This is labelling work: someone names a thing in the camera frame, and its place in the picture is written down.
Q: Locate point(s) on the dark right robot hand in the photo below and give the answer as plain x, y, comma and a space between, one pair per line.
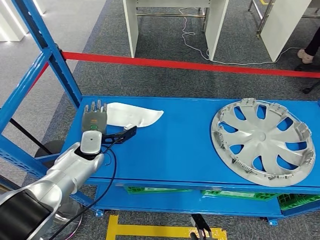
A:
200, 227

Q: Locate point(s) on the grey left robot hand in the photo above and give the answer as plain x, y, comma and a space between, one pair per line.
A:
94, 121

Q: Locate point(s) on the white plastic car part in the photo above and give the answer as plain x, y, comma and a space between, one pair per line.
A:
132, 114

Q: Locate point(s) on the blue metal shelf rack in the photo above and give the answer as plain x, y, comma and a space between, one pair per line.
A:
175, 149

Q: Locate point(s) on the green plastic crate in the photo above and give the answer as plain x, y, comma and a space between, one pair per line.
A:
237, 194
155, 190
297, 201

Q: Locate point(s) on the black pole stanchion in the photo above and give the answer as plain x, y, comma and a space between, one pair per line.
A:
48, 147

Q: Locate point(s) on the short red barrier belt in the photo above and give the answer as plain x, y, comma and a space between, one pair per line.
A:
41, 73

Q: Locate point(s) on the long red barrier belt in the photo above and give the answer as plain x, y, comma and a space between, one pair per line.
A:
175, 63

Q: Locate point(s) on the silver wheel hubcap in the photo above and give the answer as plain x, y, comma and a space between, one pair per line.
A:
263, 137

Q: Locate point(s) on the white lit plinth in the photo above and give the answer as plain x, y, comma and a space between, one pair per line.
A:
12, 26

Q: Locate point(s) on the black chair base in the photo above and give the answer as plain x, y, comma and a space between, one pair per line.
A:
309, 88

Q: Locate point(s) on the person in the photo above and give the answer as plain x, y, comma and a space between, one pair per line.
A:
305, 57

